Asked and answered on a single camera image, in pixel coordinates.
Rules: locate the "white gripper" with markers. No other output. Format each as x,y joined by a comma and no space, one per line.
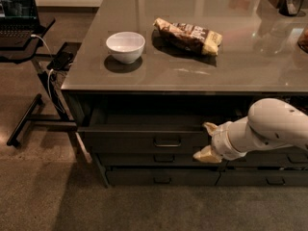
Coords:
219,141

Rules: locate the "grey top drawer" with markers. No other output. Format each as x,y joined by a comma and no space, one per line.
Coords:
146,133

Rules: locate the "grey drawer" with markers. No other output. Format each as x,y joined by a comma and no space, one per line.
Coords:
282,157
146,133
162,176
153,160
284,178

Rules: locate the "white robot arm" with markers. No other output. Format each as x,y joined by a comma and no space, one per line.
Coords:
270,124

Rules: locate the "grey right bottom drawer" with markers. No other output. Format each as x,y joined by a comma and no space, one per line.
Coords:
284,178

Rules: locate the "grey right middle drawer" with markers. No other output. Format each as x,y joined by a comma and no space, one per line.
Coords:
282,157

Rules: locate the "grey counter cabinet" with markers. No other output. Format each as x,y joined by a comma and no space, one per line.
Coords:
193,92

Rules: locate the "brown chip bag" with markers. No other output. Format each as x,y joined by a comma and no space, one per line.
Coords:
189,37

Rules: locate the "white ceramic bowl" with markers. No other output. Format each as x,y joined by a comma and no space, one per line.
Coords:
126,47

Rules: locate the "brown object at right edge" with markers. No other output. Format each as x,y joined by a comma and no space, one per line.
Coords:
303,41

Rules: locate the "dark glass jar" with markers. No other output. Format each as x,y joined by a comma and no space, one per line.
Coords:
293,0

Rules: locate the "black smartphone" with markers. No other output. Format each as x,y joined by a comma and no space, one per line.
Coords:
61,61

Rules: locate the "black laptop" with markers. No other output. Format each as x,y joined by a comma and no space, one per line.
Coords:
18,20

